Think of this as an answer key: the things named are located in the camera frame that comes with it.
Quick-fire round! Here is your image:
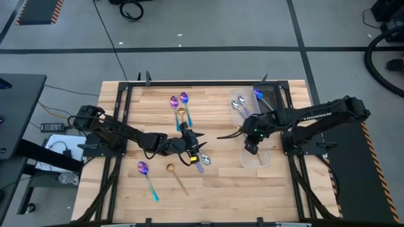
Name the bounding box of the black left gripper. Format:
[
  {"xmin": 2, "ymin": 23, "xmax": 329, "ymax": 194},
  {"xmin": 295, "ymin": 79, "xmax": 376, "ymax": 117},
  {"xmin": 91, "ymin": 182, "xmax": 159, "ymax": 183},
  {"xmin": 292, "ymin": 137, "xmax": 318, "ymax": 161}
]
[{"xmin": 167, "ymin": 122, "xmax": 208, "ymax": 156}]

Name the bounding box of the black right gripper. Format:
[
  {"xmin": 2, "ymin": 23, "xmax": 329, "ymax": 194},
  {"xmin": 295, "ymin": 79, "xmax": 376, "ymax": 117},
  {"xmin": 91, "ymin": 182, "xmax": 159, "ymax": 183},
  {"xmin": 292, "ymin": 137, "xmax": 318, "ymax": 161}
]
[{"xmin": 216, "ymin": 112, "xmax": 278, "ymax": 143}]

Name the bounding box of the iridescent rainbow spoon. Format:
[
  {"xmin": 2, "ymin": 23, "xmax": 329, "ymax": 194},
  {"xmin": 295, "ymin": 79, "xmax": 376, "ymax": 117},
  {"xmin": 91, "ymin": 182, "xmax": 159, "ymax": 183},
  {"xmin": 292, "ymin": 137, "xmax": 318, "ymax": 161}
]
[
  {"xmin": 170, "ymin": 95, "xmax": 182, "ymax": 132},
  {"xmin": 254, "ymin": 88, "xmax": 275, "ymax": 112},
  {"xmin": 180, "ymin": 91, "xmax": 194, "ymax": 127},
  {"xmin": 137, "ymin": 161, "xmax": 160, "ymax": 202}
]

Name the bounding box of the clear rectangular plastic container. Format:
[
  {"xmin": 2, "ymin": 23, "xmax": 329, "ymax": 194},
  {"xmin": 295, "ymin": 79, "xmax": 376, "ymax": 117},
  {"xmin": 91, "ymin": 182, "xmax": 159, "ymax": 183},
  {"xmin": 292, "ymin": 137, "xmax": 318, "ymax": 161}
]
[
  {"xmin": 239, "ymin": 125, "xmax": 272, "ymax": 168},
  {"xmin": 229, "ymin": 88, "xmax": 263, "ymax": 127}
]

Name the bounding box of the dark plastic container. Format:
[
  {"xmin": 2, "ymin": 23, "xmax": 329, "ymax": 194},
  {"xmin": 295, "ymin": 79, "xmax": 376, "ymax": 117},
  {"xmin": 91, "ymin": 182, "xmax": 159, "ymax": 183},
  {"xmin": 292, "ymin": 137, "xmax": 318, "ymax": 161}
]
[{"xmin": 253, "ymin": 83, "xmax": 280, "ymax": 112}]

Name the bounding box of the large black hazard-striped mat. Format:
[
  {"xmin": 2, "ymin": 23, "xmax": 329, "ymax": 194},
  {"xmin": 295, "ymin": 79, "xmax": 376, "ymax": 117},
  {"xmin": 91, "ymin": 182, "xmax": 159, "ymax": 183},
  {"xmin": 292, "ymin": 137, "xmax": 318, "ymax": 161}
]
[{"xmin": 317, "ymin": 110, "xmax": 401, "ymax": 224}]

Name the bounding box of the clear plastic object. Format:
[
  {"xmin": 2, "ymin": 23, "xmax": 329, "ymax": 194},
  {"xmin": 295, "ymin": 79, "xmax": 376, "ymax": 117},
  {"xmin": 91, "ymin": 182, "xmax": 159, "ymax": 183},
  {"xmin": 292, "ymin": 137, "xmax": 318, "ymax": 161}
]
[{"xmin": 58, "ymin": 172, "xmax": 80, "ymax": 186}]

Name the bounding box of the white sheet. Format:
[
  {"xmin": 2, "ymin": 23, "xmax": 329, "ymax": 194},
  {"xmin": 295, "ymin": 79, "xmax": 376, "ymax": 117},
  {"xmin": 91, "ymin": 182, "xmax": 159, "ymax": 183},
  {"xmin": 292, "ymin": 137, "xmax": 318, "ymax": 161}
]
[{"xmin": 35, "ymin": 134, "xmax": 92, "ymax": 173}]

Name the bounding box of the black power adapter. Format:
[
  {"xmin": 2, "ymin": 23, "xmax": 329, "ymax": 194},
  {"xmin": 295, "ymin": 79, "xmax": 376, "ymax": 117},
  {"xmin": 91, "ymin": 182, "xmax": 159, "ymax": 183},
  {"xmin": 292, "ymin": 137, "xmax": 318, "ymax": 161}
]
[{"xmin": 40, "ymin": 122, "xmax": 66, "ymax": 133}]

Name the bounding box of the black orange tool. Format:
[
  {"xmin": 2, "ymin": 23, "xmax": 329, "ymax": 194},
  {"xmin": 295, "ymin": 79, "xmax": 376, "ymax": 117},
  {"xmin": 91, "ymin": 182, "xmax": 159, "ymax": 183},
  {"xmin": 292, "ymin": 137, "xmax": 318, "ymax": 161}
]
[{"xmin": 386, "ymin": 56, "xmax": 404, "ymax": 72}]

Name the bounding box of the black desk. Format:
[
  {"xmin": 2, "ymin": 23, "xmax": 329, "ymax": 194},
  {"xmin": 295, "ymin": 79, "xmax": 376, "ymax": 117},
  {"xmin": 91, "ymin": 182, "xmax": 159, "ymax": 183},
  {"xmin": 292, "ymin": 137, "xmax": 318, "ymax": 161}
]
[{"xmin": 0, "ymin": 73, "xmax": 85, "ymax": 227}]

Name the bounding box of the black equipment case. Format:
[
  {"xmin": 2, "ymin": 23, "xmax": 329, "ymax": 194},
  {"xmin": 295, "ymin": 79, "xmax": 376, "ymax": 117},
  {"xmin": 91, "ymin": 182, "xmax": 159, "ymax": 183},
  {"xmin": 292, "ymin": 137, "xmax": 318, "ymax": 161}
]
[{"xmin": 369, "ymin": 0, "xmax": 404, "ymax": 44}]

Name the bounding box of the small black hazard-striped mat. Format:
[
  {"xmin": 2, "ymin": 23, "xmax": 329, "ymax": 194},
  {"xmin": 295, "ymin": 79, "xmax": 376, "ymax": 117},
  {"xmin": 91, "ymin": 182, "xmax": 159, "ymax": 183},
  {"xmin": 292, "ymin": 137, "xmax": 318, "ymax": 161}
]
[{"xmin": 15, "ymin": 0, "xmax": 64, "ymax": 26}]

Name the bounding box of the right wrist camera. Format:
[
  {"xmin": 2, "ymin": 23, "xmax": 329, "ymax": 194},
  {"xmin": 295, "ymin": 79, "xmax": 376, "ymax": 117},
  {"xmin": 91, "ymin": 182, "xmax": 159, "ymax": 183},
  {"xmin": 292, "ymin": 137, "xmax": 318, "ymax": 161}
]
[{"xmin": 244, "ymin": 140, "xmax": 259, "ymax": 156}]

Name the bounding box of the black aluminium frame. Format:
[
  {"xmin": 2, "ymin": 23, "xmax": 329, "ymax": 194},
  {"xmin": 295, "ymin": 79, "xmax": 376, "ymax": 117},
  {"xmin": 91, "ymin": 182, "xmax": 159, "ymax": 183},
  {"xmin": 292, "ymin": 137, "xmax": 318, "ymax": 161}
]
[{"xmin": 75, "ymin": 71, "xmax": 340, "ymax": 227}]

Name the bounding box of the thin black cable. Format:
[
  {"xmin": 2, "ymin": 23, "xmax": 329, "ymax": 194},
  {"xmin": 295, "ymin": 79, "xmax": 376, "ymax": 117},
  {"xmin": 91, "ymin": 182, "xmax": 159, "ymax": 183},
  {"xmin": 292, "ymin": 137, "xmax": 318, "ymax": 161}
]
[{"xmin": 43, "ymin": 83, "xmax": 100, "ymax": 97}]

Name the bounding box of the long black floor cable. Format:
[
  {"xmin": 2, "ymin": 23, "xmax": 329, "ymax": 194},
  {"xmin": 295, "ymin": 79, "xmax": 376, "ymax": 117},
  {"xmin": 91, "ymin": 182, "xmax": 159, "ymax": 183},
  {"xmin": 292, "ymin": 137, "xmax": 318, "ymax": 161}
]
[{"xmin": 92, "ymin": 0, "xmax": 128, "ymax": 81}]

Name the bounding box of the coiled black cable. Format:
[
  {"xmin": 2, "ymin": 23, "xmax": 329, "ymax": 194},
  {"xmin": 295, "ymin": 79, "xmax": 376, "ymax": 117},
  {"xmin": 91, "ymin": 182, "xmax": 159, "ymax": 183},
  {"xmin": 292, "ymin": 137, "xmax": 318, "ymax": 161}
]
[{"xmin": 118, "ymin": 0, "xmax": 145, "ymax": 23}]

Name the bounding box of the thick black hose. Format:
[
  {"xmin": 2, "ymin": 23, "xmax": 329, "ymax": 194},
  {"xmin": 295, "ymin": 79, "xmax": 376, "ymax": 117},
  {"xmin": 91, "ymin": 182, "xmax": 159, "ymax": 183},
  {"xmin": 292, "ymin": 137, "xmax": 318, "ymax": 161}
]
[{"xmin": 364, "ymin": 25, "xmax": 404, "ymax": 98}]

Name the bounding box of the yellow cable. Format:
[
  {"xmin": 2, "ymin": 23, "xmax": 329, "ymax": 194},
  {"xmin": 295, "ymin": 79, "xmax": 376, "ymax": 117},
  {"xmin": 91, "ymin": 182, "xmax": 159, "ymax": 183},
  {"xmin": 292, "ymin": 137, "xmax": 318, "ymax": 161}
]
[{"xmin": 37, "ymin": 100, "xmax": 78, "ymax": 122}]

